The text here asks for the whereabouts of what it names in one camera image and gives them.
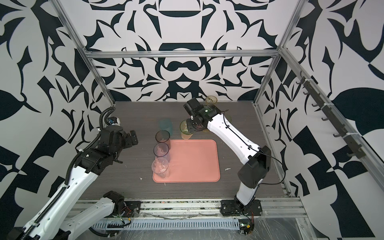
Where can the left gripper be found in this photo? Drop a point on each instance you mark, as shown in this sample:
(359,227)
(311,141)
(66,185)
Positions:
(127,141)

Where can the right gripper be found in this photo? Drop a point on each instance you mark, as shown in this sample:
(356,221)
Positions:
(190,127)

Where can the tall amber glass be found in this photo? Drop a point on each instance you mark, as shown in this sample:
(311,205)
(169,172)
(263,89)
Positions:
(211,100)

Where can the green glass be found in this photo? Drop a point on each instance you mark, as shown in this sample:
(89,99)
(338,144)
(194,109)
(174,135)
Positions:
(185,134)

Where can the teal glass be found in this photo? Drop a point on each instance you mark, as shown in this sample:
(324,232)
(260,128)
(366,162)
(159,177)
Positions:
(166,125)

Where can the dark smoky glass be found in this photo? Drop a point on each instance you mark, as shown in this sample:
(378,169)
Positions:
(163,137)

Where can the pink tray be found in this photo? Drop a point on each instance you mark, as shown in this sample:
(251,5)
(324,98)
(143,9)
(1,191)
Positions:
(192,161)

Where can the blue glass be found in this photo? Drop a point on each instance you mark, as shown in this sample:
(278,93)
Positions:
(162,150)

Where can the clear glass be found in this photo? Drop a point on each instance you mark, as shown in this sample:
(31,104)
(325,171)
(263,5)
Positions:
(160,168)

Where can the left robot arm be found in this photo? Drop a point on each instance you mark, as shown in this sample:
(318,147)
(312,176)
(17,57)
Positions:
(85,168)

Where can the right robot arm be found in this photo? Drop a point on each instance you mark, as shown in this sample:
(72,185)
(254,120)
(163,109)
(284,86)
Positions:
(256,160)

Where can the small circuit board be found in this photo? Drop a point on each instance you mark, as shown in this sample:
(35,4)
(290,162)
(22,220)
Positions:
(246,227)

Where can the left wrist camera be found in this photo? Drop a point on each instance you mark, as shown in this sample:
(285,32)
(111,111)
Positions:
(113,121)

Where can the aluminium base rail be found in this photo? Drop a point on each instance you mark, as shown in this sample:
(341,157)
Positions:
(212,208)

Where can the white cable duct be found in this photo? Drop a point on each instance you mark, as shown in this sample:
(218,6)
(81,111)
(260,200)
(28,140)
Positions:
(186,224)

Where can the black hook rail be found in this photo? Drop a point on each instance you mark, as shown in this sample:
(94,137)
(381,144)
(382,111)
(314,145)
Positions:
(329,111)

